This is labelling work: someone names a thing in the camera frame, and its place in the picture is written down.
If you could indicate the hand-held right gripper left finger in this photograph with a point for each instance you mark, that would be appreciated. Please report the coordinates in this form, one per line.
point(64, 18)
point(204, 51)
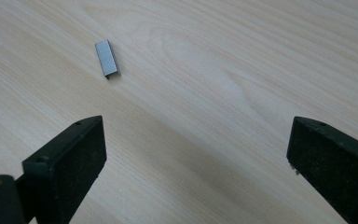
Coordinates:
point(65, 161)

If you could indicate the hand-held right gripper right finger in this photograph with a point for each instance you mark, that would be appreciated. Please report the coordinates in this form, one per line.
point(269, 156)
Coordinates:
point(335, 161)

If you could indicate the silver staple strip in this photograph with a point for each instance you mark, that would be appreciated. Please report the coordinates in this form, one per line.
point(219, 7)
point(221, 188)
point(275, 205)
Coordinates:
point(107, 58)

